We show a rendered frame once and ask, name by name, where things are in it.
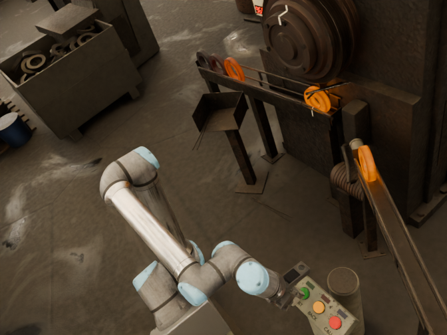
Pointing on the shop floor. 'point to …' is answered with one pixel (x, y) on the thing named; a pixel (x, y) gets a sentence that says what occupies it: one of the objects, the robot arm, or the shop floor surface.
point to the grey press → (89, 10)
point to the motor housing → (348, 199)
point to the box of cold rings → (72, 77)
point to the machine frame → (388, 102)
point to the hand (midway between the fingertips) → (301, 292)
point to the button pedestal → (320, 322)
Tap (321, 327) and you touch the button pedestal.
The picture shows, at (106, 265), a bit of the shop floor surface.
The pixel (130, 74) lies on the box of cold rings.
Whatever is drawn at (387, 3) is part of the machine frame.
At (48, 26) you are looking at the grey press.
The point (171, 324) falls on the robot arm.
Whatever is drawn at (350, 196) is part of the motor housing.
